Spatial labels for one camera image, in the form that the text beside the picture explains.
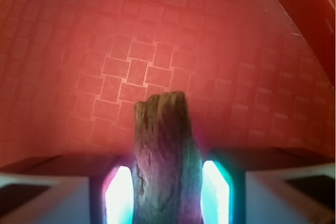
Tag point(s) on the red plastic tray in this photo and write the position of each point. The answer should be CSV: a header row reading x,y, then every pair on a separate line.
x,y
72,71

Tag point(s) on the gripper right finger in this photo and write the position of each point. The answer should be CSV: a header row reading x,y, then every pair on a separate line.
x,y
268,185

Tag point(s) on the brown wood chip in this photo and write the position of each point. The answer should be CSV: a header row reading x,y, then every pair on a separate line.
x,y
167,170

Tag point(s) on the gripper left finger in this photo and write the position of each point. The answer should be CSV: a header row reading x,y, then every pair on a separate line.
x,y
67,189

